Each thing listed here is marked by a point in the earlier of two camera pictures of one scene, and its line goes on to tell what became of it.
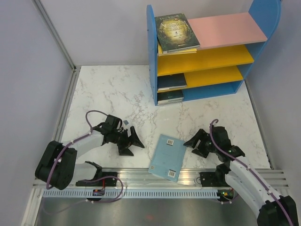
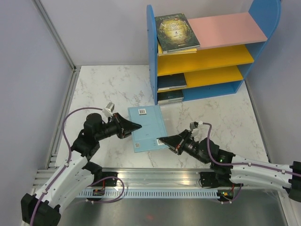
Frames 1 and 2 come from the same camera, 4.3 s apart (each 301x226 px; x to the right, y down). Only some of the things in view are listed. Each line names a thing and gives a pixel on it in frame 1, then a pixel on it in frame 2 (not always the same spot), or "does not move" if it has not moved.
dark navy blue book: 171,81 does not move
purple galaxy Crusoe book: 170,101 does not move
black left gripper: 123,149 to 124,127
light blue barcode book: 167,158 to 150,118
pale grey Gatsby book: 170,88 does not move
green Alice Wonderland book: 174,33 does not move
